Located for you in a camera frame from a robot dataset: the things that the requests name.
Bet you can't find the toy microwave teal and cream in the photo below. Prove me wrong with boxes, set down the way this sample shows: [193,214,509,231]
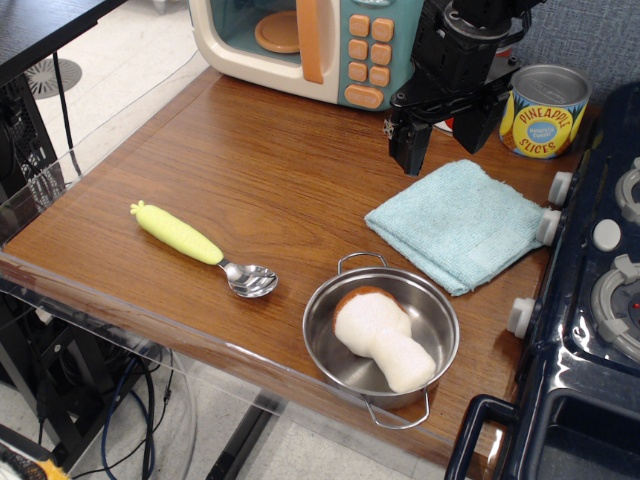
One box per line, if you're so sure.
[189,0,423,111]

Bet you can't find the light blue cloth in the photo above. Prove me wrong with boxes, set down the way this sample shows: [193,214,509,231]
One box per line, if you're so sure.
[365,159,545,296]

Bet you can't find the black desk at left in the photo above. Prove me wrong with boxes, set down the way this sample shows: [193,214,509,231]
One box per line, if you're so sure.
[1,0,124,85]

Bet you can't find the clear acrylic table guard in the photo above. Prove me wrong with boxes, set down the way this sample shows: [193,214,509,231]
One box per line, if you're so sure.
[0,44,481,466]

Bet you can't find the pineapple slices can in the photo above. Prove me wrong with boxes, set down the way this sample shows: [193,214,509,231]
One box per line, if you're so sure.
[499,64,592,159]

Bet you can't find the white stove knob middle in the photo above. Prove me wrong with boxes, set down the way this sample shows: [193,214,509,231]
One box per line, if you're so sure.
[536,209,561,246]

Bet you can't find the white stove knob rear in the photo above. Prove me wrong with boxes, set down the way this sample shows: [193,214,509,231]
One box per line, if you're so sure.
[548,171,573,206]

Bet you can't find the tomato sauce can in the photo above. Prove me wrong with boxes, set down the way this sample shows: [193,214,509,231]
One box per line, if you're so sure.
[434,46,513,135]

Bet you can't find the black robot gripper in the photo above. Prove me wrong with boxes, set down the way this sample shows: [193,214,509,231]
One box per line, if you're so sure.
[387,1,538,176]

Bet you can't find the white stove knob front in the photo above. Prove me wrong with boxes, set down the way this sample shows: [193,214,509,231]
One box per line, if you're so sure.
[507,298,536,339]

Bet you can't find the stainless steel pan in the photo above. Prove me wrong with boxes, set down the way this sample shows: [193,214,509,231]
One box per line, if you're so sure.
[302,255,460,430]

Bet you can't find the white stove knob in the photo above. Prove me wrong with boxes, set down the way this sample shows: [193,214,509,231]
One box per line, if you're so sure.
[536,209,561,246]
[507,298,536,339]
[548,171,573,206]

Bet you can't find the black table leg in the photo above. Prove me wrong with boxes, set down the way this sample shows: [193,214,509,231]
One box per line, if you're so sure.
[205,406,274,480]

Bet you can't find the black cable under table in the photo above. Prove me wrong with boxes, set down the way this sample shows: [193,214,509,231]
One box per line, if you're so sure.
[69,349,176,480]

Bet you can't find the blue cable under table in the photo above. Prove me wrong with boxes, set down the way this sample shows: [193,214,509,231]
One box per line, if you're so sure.
[101,357,156,480]

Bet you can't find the spoon with yellow-green handle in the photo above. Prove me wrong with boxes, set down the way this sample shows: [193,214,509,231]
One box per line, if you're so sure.
[130,200,279,298]

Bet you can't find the dark blue toy stove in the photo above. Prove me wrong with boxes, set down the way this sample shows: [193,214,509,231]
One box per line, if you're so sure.
[446,83,639,479]

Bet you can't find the plush mushroom toy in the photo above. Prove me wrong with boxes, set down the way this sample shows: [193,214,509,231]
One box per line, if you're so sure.
[333,286,436,394]

